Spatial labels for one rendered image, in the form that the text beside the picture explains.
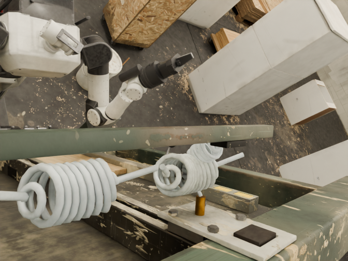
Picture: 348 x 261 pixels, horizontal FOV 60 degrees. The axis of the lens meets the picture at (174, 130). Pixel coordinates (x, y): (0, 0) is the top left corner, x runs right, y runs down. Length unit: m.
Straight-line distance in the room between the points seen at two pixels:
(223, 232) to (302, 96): 5.67
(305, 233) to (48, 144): 0.41
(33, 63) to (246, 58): 2.71
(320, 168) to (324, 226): 4.15
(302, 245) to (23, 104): 2.38
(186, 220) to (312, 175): 4.33
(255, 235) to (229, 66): 3.28
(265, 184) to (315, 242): 0.58
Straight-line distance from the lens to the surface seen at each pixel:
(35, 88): 2.76
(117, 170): 1.19
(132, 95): 1.19
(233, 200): 0.89
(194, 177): 0.45
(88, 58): 1.28
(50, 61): 1.20
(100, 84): 1.34
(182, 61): 1.13
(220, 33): 5.10
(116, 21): 3.41
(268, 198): 1.11
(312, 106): 6.00
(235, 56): 3.64
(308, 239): 0.52
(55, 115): 2.70
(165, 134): 0.32
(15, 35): 1.17
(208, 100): 3.79
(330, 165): 4.68
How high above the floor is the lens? 2.19
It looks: 40 degrees down
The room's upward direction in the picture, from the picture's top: 57 degrees clockwise
